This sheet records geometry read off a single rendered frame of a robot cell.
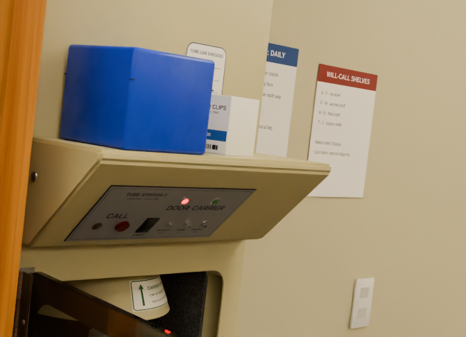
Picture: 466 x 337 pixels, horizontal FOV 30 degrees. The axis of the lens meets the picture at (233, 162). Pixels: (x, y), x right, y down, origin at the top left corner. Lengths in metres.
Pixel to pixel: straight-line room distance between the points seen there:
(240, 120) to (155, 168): 0.14
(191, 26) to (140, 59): 0.20
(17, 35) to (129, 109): 0.12
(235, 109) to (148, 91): 0.14
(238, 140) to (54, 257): 0.22
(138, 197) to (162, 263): 0.16
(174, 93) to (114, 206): 0.12
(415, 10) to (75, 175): 1.43
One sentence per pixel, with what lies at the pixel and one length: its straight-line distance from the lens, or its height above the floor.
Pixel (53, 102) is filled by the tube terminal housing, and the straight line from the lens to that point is 0.84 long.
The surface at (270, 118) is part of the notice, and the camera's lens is 1.70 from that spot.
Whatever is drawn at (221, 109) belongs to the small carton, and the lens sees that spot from 0.88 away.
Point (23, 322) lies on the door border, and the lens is 0.83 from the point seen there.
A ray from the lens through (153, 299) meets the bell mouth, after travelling 0.99.
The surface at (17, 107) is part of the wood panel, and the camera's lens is 0.71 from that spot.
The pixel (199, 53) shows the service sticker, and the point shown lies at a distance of 0.96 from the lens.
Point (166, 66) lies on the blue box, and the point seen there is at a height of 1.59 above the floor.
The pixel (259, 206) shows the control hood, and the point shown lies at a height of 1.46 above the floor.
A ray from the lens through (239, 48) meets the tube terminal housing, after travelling 1.00.
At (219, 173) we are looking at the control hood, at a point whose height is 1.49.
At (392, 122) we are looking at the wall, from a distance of 2.04.
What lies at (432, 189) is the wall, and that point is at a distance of 2.22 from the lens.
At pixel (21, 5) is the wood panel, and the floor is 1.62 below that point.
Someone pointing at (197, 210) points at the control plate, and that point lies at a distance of 0.88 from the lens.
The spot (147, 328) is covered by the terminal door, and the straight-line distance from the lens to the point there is 0.66.
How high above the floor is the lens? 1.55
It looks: 3 degrees down
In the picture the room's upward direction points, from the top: 7 degrees clockwise
